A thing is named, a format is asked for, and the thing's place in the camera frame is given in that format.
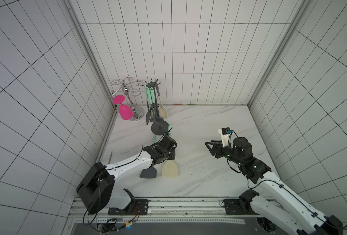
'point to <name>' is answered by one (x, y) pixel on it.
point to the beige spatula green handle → (169, 169)
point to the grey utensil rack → (159, 127)
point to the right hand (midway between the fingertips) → (208, 139)
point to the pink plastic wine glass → (125, 112)
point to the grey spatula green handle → (151, 172)
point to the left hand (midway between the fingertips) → (168, 154)
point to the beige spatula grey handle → (162, 111)
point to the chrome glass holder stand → (128, 85)
